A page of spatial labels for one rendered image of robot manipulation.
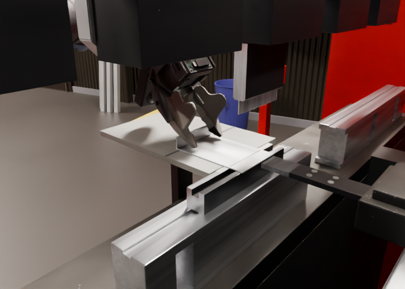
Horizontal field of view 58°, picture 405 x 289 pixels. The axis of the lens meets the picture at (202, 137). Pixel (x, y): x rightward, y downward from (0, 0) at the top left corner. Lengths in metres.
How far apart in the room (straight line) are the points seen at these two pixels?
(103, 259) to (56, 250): 1.54
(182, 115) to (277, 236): 0.24
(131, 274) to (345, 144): 0.57
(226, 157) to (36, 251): 1.69
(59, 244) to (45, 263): 0.15
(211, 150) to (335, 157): 0.37
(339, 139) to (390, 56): 0.55
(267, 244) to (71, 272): 0.29
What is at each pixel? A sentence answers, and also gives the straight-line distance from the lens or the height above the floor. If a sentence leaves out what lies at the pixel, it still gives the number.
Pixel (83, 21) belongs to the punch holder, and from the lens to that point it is 0.36.
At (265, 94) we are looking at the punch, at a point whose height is 1.10.
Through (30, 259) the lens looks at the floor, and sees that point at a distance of 2.10.
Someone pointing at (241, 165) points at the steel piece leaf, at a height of 1.00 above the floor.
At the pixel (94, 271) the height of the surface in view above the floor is 0.88.
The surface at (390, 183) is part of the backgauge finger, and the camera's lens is 0.46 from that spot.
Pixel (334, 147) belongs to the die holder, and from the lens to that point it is 0.86.
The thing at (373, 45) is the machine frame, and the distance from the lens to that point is 1.35.
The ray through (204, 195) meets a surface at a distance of 0.46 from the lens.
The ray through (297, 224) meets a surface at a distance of 0.64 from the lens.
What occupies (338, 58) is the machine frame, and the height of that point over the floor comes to 1.03.
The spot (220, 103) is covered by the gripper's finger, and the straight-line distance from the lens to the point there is 0.61.
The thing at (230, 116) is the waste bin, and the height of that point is 0.16.
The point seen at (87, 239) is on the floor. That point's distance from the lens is 2.14.
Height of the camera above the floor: 1.23
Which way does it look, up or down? 21 degrees down
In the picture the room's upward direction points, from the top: straight up
